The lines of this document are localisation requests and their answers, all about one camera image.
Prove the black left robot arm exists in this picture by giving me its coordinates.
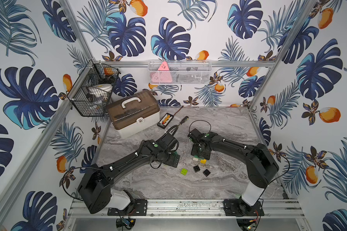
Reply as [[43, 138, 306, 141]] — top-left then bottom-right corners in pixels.
[[77, 139, 179, 214]]

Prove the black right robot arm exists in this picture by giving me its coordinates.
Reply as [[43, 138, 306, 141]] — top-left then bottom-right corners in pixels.
[[188, 129, 279, 217]]

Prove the black square brick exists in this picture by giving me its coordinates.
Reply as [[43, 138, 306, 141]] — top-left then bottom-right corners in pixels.
[[193, 165, 200, 173], [203, 169, 211, 177]]

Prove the black yellow screwdriver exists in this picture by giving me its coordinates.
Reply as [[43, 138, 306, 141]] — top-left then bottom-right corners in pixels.
[[174, 116, 189, 129]]

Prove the black bit holder case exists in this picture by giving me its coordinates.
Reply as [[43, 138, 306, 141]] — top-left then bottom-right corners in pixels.
[[157, 113, 174, 129]]

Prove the white storage box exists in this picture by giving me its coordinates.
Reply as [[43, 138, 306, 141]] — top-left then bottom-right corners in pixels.
[[106, 90, 160, 139]]

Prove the pink triangle card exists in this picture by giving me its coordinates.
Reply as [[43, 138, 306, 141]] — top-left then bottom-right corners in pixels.
[[150, 61, 173, 85]]

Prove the white round object in basket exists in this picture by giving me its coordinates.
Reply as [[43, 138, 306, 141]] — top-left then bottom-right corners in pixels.
[[88, 84, 113, 97]]

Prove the clear mesh wall shelf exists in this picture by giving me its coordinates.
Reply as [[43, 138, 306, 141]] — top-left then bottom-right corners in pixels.
[[147, 60, 213, 85]]

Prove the black wire basket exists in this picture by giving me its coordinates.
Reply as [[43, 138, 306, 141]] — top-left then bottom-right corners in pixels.
[[67, 60, 121, 117]]

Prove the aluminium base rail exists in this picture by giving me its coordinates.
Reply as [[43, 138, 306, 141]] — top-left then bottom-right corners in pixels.
[[66, 199, 311, 231]]

